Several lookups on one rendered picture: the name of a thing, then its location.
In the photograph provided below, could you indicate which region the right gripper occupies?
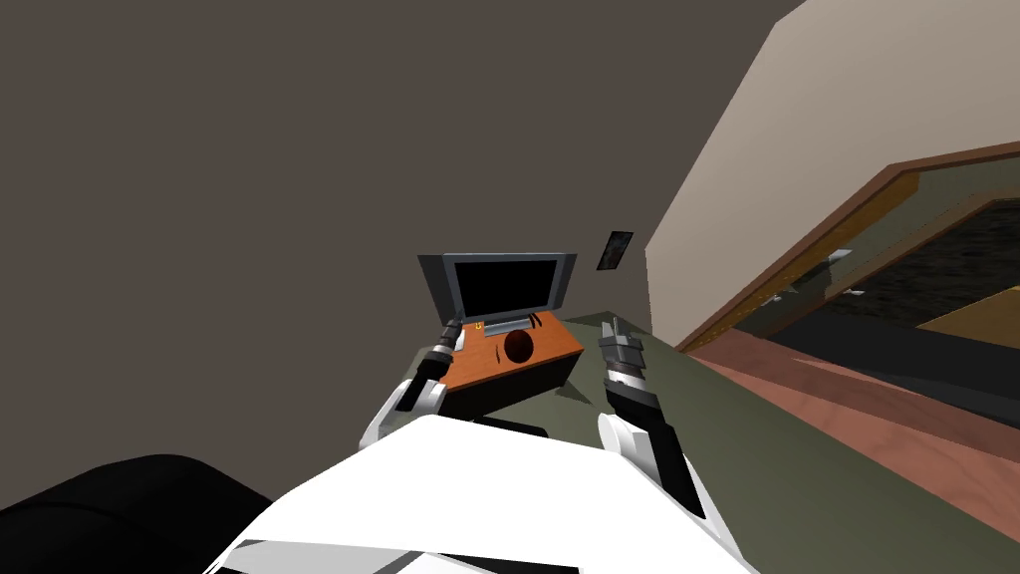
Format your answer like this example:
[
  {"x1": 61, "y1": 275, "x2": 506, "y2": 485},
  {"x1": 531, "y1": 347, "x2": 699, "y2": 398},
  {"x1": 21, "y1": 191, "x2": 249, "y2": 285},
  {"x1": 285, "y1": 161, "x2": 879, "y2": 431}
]
[{"x1": 598, "y1": 315, "x2": 646, "y2": 373}]

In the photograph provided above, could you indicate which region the dark red round bowl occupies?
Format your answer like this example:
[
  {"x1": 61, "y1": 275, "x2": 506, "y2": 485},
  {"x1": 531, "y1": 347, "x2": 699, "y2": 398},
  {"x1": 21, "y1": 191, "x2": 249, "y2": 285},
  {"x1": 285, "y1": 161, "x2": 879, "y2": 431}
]
[{"x1": 503, "y1": 330, "x2": 536, "y2": 367}]

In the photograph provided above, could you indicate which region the orange wooden table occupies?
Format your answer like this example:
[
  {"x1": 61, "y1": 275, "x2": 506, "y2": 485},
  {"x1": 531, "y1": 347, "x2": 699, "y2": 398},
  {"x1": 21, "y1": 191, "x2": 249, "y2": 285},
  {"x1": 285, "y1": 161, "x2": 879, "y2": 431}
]
[{"x1": 432, "y1": 312, "x2": 588, "y2": 420}]

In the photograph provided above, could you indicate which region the grey flat screen television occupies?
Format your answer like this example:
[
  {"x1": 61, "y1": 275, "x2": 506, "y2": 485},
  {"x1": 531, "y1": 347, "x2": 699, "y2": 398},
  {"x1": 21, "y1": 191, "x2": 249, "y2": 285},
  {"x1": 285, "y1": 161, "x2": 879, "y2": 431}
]
[{"x1": 417, "y1": 252, "x2": 579, "y2": 337}]

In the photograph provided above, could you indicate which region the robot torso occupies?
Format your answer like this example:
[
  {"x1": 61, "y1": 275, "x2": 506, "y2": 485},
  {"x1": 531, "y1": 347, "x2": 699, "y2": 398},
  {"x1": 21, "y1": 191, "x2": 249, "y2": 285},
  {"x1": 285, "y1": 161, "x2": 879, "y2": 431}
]
[{"x1": 202, "y1": 414, "x2": 760, "y2": 574}]

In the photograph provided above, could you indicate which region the olive door with brown edge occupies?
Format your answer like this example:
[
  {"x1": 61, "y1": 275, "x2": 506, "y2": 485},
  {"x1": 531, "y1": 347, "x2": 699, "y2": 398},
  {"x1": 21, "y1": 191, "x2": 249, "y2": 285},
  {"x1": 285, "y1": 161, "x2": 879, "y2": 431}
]
[{"x1": 675, "y1": 142, "x2": 1020, "y2": 354}]

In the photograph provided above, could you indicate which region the dark framed wall picture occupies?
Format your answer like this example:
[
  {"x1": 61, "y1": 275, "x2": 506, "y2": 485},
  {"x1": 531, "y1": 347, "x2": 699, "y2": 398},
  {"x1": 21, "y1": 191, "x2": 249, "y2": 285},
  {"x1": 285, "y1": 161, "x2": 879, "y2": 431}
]
[{"x1": 596, "y1": 230, "x2": 636, "y2": 273}]

